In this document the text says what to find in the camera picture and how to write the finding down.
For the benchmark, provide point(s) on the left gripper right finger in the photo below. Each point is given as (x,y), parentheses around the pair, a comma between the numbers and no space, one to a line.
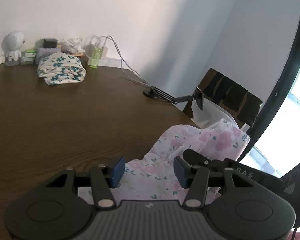
(195,179)

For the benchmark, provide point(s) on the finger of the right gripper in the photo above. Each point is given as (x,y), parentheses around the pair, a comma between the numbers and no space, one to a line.
(196,159)

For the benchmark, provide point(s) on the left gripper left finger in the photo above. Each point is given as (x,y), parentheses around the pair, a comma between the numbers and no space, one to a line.
(103,178)

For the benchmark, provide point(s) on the pink floral white garment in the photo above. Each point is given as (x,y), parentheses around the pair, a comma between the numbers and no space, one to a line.
(153,178)

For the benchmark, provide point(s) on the dark wooden chair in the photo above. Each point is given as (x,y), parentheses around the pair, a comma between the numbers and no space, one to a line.
(223,97)

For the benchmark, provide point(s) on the green floral folded cloth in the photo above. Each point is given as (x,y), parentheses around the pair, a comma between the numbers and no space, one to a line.
(61,68)

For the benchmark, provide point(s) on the green liquid bottle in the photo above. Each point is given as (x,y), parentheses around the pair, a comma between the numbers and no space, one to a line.
(94,60)

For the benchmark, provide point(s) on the crumpled white tissue pile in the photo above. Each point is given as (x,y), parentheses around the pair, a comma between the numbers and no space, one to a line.
(73,46)

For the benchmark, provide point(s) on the grey box stack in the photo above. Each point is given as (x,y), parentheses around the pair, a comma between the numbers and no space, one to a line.
(44,52)

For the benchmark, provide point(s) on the black small box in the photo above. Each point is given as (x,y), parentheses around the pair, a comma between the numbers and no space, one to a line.
(50,43)

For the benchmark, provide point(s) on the white round-head robot toy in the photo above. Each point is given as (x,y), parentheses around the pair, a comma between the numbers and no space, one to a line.
(11,45)

